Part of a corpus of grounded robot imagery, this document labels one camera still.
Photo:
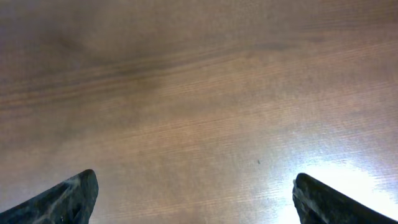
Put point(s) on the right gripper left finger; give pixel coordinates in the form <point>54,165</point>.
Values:
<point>71,201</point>

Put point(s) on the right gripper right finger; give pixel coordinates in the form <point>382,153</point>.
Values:
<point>318,203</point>

